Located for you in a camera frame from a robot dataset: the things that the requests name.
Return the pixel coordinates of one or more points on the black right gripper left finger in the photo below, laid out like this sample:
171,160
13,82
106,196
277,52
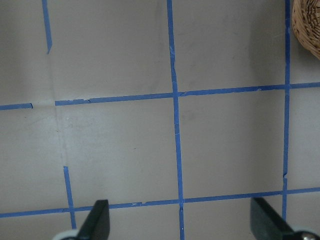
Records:
97,224

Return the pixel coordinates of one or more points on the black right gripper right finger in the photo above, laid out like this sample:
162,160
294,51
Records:
266,223

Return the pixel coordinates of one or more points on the woven wicker basket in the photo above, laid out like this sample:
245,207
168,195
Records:
305,21

